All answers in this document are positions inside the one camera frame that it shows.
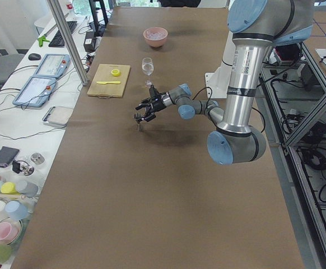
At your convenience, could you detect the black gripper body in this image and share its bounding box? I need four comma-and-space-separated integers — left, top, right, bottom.
149, 86, 166, 112

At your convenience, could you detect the steel measuring jigger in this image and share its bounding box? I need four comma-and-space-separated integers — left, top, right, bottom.
133, 112, 144, 131

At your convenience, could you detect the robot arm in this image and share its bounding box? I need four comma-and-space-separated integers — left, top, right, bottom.
134, 1, 314, 165

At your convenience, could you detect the clear wine glass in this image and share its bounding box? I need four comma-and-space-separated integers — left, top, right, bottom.
141, 57, 154, 87

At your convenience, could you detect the pink bowl of ice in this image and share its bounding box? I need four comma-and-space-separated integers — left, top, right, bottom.
143, 27, 168, 48

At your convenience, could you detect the yellow plastic knife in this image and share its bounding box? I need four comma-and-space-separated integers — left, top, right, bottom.
96, 81, 121, 85

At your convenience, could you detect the bamboo cutting board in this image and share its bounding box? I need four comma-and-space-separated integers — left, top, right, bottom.
87, 64, 131, 98

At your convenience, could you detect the black power adapter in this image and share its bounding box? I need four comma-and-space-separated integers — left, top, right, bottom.
83, 31, 96, 53

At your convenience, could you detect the silver kitchen scale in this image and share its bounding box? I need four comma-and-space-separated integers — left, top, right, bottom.
41, 106, 73, 128

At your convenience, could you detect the far teach pendant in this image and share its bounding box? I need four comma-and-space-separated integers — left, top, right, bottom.
34, 54, 71, 78

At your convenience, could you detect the teach pendant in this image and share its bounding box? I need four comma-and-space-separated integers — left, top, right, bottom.
12, 76, 57, 108
34, 54, 71, 78

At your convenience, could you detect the black keyboard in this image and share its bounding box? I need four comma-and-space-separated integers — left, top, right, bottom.
48, 21, 78, 48

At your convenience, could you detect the near teach pendant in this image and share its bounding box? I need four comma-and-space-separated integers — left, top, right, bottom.
12, 76, 57, 108

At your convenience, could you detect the steel cylinder weight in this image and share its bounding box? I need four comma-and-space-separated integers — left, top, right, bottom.
30, 152, 45, 165

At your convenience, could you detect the green clamp tool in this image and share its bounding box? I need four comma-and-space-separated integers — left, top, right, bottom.
38, 34, 50, 47

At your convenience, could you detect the black computer mouse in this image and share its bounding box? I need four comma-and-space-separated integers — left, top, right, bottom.
28, 53, 41, 61

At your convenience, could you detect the dark grey cloth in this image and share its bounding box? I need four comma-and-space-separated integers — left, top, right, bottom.
0, 146, 20, 168

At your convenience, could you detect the yellow cup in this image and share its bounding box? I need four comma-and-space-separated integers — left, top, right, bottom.
0, 182, 18, 194

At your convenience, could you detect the blue cup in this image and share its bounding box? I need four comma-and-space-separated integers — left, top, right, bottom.
5, 201, 29, 220

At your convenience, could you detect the pink cup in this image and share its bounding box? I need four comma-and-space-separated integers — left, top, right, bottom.
0, 221, 20, 244

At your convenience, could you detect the white camera post base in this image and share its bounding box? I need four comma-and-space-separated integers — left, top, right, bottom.
205, 31, 235, 99

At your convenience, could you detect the aluminium frame post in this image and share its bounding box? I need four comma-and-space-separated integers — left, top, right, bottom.
47, 0, 88, 86

